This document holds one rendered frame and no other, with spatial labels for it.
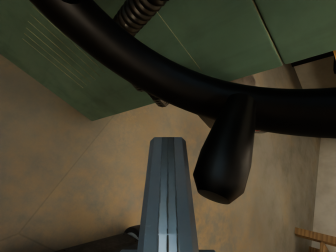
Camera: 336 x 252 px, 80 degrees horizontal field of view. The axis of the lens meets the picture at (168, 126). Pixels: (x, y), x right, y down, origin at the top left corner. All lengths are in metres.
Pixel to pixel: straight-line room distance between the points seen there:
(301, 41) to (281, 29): 0.03
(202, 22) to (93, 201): 0.75
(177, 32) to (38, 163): 0.64
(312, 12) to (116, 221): 0.90
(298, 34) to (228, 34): 0.09
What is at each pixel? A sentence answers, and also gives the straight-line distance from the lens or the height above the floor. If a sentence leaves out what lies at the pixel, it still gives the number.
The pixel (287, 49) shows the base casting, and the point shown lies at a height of 0.72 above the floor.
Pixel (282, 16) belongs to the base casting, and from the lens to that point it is 0.31.
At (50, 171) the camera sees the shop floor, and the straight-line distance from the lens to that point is 0.83.
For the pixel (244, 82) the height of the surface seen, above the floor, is 0.62.
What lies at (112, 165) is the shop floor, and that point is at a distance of 0.90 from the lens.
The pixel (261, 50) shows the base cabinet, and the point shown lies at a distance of 0.33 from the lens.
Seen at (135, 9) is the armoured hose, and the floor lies 0.68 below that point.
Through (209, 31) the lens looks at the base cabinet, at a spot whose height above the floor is 0.64.
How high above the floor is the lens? 0.81
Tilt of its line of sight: 48 degrees down
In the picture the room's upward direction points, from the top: 82 degrees clockwise
